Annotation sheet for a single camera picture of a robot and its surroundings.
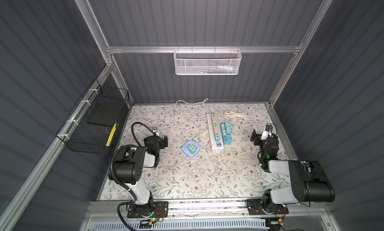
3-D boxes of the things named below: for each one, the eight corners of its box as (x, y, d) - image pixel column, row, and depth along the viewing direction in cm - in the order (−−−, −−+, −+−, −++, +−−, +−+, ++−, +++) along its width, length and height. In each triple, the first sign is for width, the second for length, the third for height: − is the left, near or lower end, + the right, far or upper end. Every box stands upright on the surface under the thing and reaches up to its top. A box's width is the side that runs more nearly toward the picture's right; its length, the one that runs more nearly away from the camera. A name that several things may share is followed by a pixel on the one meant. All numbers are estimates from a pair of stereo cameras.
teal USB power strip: (223, 144, 100) (225, 138, 94) (221, 127, 109) (222, 120, 103) (231, 144, 100) (233, 138, 94) (228, 126, 109) (229, 120, 103)
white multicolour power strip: (211, 150, 96) (212, 145, 91) (206, 119, 113) (207, 113, 108) (222, 149, 97) (224, 144, 91) (216, 118, 113) (217, 113, 108)
